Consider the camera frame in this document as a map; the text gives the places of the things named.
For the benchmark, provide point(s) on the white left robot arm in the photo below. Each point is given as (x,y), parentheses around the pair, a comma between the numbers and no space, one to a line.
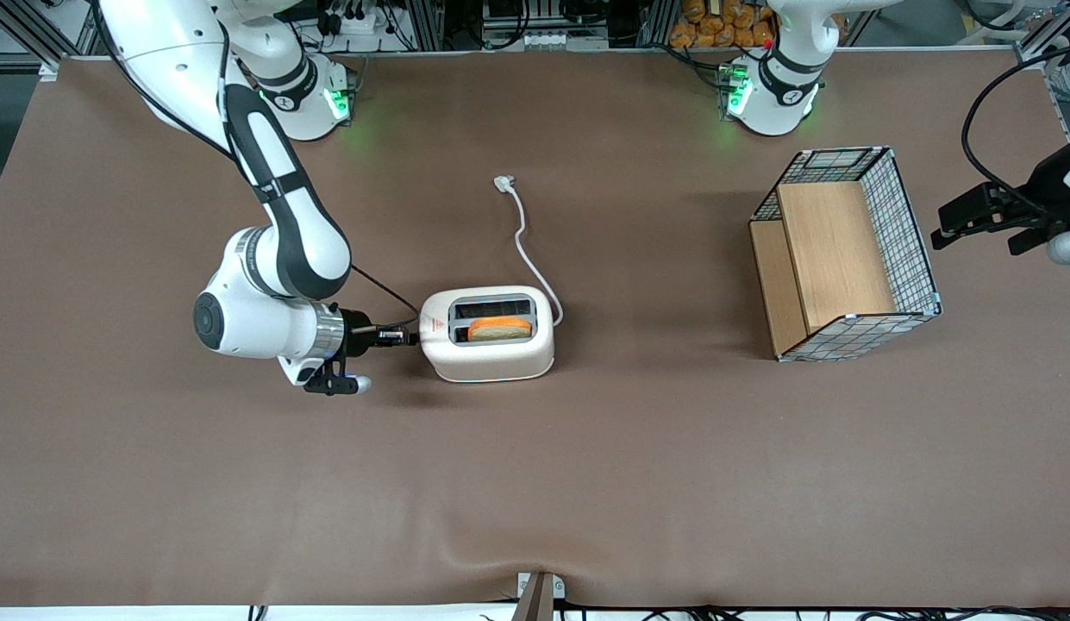
(772,108)

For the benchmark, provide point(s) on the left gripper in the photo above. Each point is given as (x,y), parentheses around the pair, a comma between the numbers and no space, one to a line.
(1041,204)

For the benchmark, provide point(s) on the aluminium frame profile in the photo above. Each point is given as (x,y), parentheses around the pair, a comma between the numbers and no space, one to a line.
(34,34)
(1048,30)

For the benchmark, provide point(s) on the bag of golden bread rolls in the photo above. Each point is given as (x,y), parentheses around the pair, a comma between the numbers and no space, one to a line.
(716,24)

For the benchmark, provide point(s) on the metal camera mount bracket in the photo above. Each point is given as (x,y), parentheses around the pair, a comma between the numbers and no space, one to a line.
(536,595)

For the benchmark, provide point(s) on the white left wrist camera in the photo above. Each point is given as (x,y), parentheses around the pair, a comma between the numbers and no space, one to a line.
(1069,247)

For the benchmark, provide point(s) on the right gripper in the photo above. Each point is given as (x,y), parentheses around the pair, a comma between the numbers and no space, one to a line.
(358,334)

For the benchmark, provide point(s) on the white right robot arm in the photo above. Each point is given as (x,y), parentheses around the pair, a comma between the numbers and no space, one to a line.
(246,323)

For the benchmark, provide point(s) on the white power strip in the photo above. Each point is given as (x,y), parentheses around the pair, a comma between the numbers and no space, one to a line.
(355,22)

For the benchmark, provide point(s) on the bread slice with orange crust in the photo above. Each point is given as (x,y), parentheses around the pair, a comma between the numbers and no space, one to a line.
(500,329)

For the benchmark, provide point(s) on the brown table cover mat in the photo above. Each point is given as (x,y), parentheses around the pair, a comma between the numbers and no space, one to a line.
(534,483)

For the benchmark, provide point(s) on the white two-slot toaster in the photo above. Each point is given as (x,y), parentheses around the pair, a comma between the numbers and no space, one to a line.
(491,358)

